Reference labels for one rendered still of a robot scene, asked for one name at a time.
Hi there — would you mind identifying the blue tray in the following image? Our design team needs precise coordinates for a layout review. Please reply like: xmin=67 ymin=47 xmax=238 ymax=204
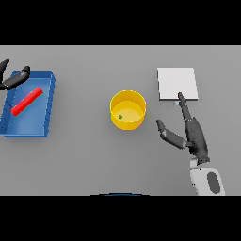
xmin=0 ymin=70 xmax=56 ymax=138

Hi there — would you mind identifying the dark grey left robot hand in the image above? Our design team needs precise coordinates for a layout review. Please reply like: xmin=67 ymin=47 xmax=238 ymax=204
xmin=0 ymin=58 xmax=31 ymax=91

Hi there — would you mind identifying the yellow bowl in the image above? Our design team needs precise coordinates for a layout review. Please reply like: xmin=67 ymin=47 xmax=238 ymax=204
xmin=109 ymin=89 xmax=148 ymax=131

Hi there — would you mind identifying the pale square measuring scale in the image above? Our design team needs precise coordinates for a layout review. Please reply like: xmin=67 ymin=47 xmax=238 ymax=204
xmin=156 ymin=67 xmax=200 ymax=102

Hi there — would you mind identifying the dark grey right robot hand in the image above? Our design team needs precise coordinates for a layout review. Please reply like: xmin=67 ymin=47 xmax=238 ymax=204
xmin=155 ymin=91 xmax=211 ymax=166

